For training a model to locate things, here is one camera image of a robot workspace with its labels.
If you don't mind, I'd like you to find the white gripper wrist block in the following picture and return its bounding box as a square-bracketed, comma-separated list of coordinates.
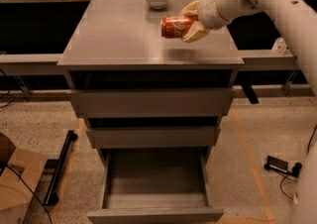
[179, 0, 231, 43]

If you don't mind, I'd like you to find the red coke can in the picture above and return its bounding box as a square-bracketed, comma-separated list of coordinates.
[160, 16, 197, 39]

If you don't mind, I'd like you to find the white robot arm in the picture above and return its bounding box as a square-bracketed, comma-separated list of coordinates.
[181, 0, 317, 94]

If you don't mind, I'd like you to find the grey drawer cabinet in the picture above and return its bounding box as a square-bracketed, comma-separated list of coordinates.
[56, 0, 245, 157]

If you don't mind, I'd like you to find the grey top drawer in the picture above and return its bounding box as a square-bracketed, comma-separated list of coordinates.
[71, 88, 234, 118]

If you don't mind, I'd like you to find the grey middle drawer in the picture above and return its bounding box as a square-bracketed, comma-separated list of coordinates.
[86, 126, 220, 149]

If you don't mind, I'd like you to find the open grey bottom drawer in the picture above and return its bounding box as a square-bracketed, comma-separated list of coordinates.
[87, 148, 224, 224]

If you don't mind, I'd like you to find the clear sanitizer pump bottle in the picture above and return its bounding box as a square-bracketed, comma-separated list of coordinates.
[271, 37, 287, 56]

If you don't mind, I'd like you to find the small black device on floor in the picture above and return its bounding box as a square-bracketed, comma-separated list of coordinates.
[264, 156, 288, 173]

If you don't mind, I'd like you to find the black bar stand right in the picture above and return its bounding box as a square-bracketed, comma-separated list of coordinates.
[292, 163, 302, 177]

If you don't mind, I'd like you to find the black bar stand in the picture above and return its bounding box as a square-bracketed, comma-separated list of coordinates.
[44, 130, 78, 206]
[292, 163, 302, 177]

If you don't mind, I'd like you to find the black bar stand left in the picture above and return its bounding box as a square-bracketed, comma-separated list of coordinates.
[44, 130, 78, 206]

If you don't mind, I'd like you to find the brown cardboard box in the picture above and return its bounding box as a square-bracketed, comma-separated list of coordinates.
[0, 133, 48, 224]

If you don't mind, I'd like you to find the grey metal shelf rail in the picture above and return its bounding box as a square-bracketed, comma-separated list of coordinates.
[0, 50, 299, 75]

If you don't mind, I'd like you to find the black cable right floor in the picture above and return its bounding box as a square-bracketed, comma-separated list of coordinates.
[278, 128, 317, 202]

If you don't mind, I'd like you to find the black cable over box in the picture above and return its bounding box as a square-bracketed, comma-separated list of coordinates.
[0, 160, 53, 224]

